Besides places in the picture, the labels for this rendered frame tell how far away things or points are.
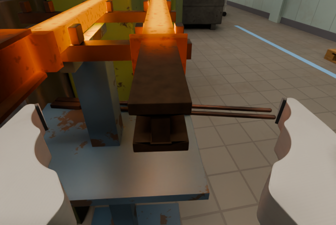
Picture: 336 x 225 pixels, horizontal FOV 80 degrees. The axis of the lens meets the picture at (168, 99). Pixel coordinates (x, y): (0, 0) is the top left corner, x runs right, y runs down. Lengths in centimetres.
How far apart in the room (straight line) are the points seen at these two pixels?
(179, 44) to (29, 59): 13
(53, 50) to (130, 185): 27
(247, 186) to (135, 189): 93
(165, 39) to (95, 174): 32
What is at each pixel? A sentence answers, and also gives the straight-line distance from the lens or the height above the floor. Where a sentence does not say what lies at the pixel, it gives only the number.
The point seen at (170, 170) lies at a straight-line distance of 41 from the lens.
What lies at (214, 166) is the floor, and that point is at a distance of 128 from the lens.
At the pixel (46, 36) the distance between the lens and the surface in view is 21.
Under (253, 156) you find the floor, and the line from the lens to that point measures 141.
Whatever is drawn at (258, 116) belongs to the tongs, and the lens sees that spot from 56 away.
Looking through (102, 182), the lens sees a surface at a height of 65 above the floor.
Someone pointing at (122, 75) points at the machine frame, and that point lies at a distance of 73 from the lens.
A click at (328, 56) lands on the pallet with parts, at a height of 5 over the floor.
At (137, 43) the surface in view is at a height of 93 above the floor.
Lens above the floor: 98
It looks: 33 degrees down
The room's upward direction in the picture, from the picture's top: straight up
